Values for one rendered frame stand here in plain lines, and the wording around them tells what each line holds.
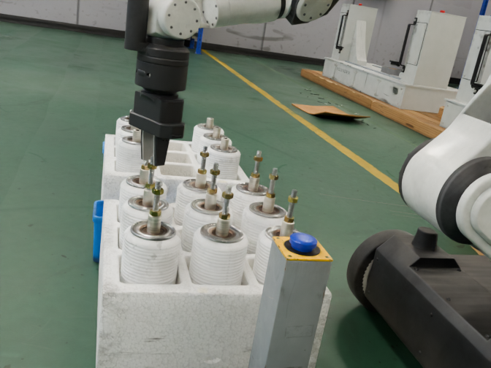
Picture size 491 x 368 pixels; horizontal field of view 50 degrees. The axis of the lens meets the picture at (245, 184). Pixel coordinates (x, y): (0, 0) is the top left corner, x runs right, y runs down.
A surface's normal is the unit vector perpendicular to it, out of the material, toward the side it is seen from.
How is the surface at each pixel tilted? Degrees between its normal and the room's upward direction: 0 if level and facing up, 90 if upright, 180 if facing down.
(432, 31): 90
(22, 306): 0
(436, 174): 65
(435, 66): 90
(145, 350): 90
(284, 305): 90
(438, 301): 46
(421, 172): 73
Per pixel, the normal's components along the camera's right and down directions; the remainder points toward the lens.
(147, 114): -0.68, 0.13
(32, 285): 0.15, -0.94
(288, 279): 0.24, 0.35
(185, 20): 0.51, 0.35
